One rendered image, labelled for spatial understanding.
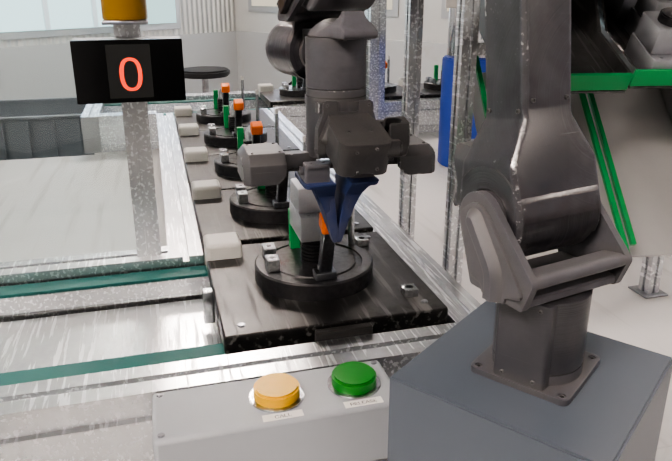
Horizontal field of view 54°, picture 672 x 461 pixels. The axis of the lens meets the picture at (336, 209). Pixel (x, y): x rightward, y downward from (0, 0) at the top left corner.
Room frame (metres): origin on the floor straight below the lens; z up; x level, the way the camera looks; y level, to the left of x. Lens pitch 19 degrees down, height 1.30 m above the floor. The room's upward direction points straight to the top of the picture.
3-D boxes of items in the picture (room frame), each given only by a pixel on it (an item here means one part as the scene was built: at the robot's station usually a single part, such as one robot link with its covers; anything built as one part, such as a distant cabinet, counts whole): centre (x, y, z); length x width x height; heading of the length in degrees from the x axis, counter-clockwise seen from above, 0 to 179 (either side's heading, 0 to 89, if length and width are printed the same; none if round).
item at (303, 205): (0.73, 0.03, 1.06); 0.08 x 0.04 x 0.07; 15
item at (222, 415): (0.49, 0.05, 0.93); 0.21 x 0.07 x 0.06; 105
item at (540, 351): (0.38, -0.13, 1.09); 0.07 x 0.07 x 0.06; 52
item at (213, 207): (0.96, 0.09, 1.01); 0.24 x 0.24 x 0.13; 15
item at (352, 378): (0.50, -0.02, 0.96); 0.04 x 0.04 x 0.02
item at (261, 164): (0.62, 0.00, 1.17); 0.19 x 0.06 x 0.08; 105
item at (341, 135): (0.57, -0.02, 1.17); 0.07 x 0.07 x 0.06; 18
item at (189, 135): (1.44, 0.22, 1.01); 0.24 x 0.24 x 0.13; 15
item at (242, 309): (0.72, 0.03, 0.96); 0.24 x 0.24 x 0.02; 15
